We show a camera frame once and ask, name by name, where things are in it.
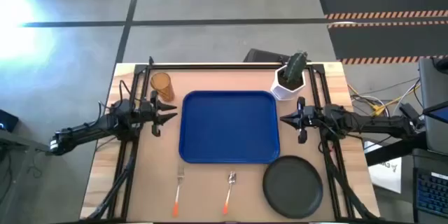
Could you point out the white printed paper bag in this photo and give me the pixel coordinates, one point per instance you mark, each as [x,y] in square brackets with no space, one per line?
[386,173]

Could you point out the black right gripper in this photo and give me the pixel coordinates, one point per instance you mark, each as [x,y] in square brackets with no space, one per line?
[309,117]

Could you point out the backlit black keyboard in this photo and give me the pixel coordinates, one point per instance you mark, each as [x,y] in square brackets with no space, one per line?
[432,192]

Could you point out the grey computer case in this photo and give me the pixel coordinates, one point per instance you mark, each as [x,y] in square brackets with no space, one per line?
[432,84]

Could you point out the black round plate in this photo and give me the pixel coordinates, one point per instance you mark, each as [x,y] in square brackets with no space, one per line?
[292,187]

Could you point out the white faceted plant pot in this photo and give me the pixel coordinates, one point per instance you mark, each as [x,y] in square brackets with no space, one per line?
[280,90]

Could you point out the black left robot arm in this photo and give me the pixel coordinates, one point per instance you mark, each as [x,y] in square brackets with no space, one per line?
[87,129]

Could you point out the black device with lit screen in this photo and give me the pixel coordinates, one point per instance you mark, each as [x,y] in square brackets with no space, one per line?
[7,120]

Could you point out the blue plastic tray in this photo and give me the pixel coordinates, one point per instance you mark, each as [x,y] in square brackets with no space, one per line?
[227,126]

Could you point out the green cactus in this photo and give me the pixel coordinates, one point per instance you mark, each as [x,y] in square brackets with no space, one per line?
[295,64]

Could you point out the blue-screen tablet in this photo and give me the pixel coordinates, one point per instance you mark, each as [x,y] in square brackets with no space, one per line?
[439,113]

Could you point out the black power adapter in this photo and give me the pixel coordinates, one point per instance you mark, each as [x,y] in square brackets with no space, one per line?
[409,111]

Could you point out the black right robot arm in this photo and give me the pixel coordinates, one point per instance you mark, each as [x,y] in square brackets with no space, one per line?
[367,122]

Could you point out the black aluminium rig frame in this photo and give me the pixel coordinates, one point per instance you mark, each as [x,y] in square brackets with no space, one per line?
[210,66]

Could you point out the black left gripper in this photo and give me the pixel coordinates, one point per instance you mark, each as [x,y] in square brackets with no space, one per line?
[154,113]

